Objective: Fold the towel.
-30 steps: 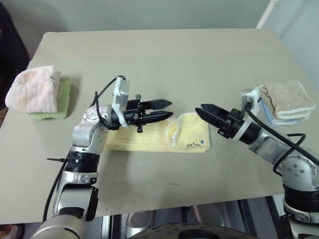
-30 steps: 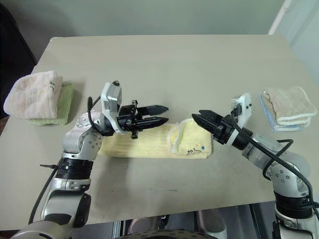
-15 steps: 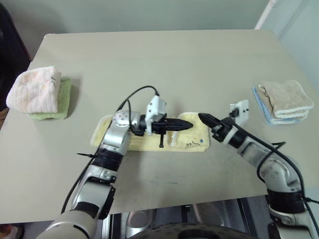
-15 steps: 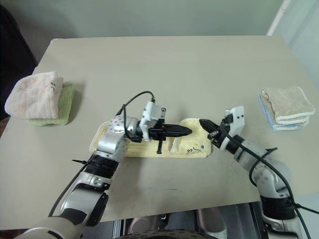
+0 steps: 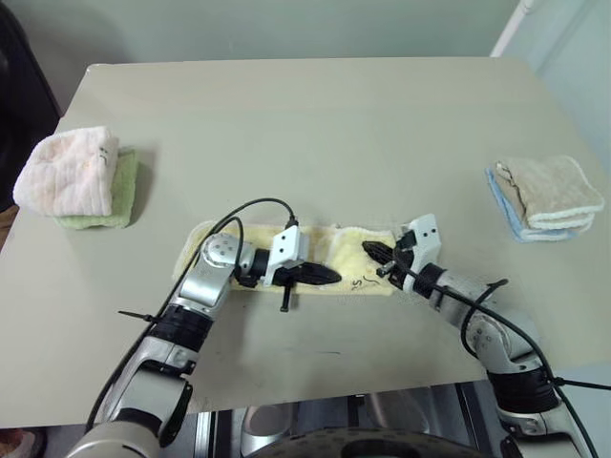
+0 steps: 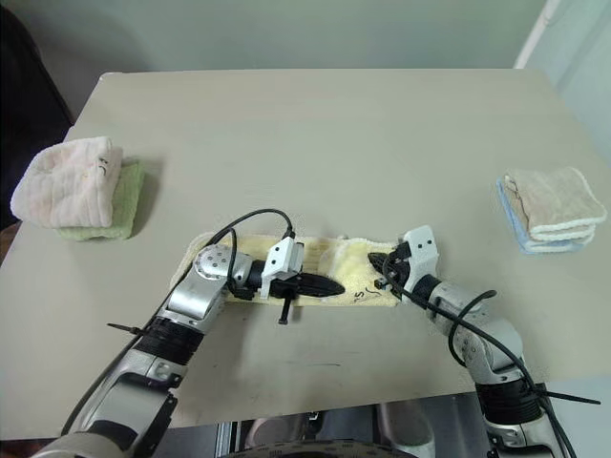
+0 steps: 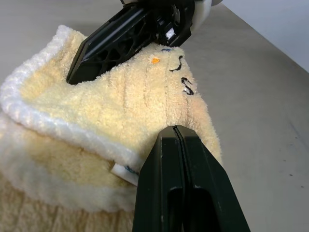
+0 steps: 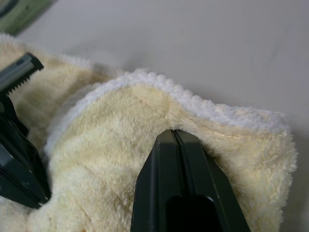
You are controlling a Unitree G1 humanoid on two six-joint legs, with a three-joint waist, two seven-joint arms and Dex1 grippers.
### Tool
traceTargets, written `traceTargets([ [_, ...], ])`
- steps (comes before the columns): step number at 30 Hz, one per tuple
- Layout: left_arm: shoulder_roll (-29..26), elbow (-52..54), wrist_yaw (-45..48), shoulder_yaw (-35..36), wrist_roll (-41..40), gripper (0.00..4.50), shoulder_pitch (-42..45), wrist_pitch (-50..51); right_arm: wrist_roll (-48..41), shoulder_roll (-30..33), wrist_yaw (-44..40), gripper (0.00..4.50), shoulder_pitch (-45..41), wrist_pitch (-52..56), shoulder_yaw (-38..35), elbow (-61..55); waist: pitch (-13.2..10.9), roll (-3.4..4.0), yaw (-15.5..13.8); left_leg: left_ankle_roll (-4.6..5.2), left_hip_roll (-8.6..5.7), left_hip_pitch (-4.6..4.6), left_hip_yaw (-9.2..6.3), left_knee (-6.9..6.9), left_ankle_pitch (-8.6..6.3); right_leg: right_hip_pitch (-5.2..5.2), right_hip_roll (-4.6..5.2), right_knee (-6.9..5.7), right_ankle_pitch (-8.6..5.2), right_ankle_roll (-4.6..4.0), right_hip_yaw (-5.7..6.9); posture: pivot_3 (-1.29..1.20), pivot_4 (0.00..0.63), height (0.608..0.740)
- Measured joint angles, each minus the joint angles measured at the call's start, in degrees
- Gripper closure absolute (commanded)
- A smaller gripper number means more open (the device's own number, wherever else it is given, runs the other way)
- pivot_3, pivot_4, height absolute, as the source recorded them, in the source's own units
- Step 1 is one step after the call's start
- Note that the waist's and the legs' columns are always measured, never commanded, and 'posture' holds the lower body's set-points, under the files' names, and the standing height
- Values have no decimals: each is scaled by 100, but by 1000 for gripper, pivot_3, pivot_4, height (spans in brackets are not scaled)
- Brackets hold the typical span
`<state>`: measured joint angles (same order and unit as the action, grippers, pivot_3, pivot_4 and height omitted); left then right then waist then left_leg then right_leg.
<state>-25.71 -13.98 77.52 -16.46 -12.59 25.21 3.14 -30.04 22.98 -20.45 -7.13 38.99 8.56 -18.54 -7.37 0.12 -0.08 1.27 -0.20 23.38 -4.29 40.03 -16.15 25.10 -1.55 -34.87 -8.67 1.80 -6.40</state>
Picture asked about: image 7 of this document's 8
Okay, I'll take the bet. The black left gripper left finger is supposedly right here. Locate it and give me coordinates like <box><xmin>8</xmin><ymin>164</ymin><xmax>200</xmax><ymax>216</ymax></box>
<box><xmin>132</xmin><ymin>125</ymin><xmax>187</xmax><ymax>232</ymax></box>

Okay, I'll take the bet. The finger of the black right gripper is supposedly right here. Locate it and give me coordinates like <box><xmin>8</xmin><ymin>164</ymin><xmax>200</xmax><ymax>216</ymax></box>
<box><xmin>66</xmin><ymin>6</ymin><xmax>155</xmax><ymax>85</ymax></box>

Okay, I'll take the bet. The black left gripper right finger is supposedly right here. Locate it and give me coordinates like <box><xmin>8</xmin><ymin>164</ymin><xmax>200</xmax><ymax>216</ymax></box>
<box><xmin>174</xmin><ymin>125</ymin><xmax>251</xmax><ymax>232</ymax></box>

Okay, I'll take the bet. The cream yellow fluffy towel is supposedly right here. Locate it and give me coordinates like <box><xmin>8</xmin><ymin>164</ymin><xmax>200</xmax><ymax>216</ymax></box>
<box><xmin>0</xmin><ymin>24</ymin><xmax>223</xmax><ymax>232</ymax></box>

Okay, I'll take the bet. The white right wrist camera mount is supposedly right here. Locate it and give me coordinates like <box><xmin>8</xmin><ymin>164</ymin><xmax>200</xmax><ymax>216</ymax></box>
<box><xmin>190</xmin><ymin>0</ymin><xmax>214</xmax><ymax>31</ymax></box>

